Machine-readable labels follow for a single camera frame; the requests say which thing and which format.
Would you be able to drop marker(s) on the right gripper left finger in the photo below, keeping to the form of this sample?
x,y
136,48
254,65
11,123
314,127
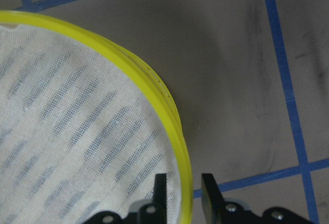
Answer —
x,y
154,209

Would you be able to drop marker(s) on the yellow top steamer layer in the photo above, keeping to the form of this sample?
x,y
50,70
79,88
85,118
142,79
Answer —
x,y
86,125

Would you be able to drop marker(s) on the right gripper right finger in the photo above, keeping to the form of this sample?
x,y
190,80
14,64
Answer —
x,y
218,209

